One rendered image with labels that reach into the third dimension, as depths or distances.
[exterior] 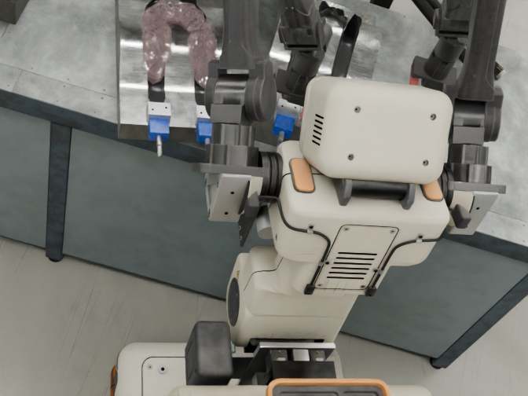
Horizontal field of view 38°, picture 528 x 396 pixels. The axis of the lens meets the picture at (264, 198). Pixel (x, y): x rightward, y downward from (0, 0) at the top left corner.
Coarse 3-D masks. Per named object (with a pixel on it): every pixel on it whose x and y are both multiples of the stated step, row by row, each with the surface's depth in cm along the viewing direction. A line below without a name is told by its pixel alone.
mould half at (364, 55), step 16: (320, 0) 209; (320, 16) 194; (336, 16) 196; (368, 16) 210; (336, 32) 193; (368, 32) 195; (272, 48) 190; (336, 48) 192; (368, 48) 193; (352, 64) 192; (368, 64) 193; (368, 80) 192; (256, 128) 180; (272, 128) 179; (272, 144) 183
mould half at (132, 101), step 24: (120, 0) 189; (144, 0) 190; (216, 0) 193; (120, 24) 182; (216, 24) 192; (120, 48) 177; (120, 72) 176; (144, 72) 178; (168, 72) 179; (192, 72) 181; (120, 96) 174; (144, 96) 175; (168, 96) 177; (192, 96) 179; (120, 120) 170; (144, 120) 171; (192, 120) 175
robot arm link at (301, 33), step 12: (288, 0) 147; (300, 0) 148; (312, 0) 152; (288, 12) 150; (300, 12) 149; (312, 12) 152; (288, 24) 153; (300, 24) 152; (312, 24) 152; (288, 36) 156; (300, 36) 155; (312, 36) 154
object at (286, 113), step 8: (280, 104) 176; (288, 104) 176; (296, 104) 177; (280, 112) 175; (288, 112) 175; (296, 112) 176; (280, 120) 175; (288, 120) 175; (280, 128) 174; (288, 128) 174; (280, 136) 173; (288, 136) 175
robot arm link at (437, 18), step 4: (440, 8) 164; (436, 12) 163; (440, 12) 163; (436, 16) 163; (440, 16) 162; (436, 20) 163; (440, 20) 163; (436, 24) 164; (436, 28) 165; (436, 32) 165; (440, 32) 166; (444, 32) 166; (448, 32) 166; (452, 32) 166; (456, 32) 166; (460, 32) 166; (464, 32) 166; (468, 32) 166; (440, 36) 173; (444, 36) 166; (448, 36) 166; (452, 36) 166; (456, 36) 166; (460, 36) 165; (464, 36) 165
